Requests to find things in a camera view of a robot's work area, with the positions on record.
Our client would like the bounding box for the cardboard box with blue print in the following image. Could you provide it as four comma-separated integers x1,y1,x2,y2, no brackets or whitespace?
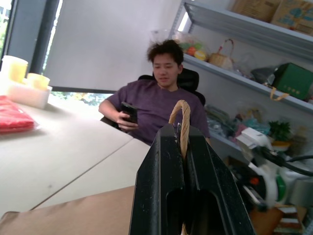
270,0,313,37

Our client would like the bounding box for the wooden crate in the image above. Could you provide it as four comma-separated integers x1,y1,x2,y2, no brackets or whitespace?
248,205,308,235

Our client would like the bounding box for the black hose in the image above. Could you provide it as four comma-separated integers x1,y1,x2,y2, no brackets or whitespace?
263,148,313,177

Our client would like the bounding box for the white plastic tray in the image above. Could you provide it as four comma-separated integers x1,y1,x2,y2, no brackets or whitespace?
6,81,53,110

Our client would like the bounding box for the white and green appliance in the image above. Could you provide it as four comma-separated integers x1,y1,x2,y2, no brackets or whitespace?
246,146,313,212

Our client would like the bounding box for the tall pale yellow cup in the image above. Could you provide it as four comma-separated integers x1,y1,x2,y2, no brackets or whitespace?
0,55,29,84

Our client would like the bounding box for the plain brown cardboard box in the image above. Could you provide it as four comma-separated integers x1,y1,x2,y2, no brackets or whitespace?
230,0,282,24

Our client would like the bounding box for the black smartphone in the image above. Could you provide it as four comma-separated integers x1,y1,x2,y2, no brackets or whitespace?
120,101,138,124

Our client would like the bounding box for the seated person in purple shirt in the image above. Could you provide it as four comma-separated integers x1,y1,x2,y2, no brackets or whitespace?
98,39,211,147

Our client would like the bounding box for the brown paper bag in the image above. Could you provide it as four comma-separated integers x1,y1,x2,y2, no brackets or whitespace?
0,99,212,235

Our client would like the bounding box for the woven wicker basket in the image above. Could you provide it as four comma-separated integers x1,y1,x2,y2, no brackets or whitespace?
207,38,236,71

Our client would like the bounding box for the red cloth in clear wrap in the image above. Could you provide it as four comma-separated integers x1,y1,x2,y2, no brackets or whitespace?
0,94,40,136

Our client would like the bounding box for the dark window frame post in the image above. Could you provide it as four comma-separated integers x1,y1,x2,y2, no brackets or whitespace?
6,0,61,75

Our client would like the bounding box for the grey metal shelving unit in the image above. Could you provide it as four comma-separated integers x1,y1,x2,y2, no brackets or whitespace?
168,0,313,172

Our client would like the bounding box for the small green potted plant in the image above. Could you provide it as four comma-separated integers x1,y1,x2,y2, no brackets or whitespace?
268,120,292,150

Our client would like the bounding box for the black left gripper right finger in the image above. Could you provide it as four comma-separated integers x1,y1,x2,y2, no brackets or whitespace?
182,126,256,235

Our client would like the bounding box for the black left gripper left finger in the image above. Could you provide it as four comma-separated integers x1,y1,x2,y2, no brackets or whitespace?
129,123,186,235

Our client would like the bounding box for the white roller blind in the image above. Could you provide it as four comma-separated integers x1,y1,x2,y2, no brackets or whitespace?
43,0,183,94

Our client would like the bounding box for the small white carton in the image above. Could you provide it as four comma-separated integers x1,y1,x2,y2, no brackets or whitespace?
235,127,270,150

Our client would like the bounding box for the clear bag of toy fruit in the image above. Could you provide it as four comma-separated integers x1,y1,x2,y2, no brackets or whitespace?
174,31,211,62

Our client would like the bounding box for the green gift box, yellow ribbon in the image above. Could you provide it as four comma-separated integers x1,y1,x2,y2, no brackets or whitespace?
269,62,313,102

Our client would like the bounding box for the short pale yellow cup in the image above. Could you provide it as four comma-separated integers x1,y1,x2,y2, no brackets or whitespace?
26,72,51,92

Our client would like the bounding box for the person's right hand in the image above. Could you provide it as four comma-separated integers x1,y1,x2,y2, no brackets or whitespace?
116,111,139,131

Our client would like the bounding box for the black office chair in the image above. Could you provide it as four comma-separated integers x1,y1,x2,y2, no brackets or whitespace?
100,68,206,131

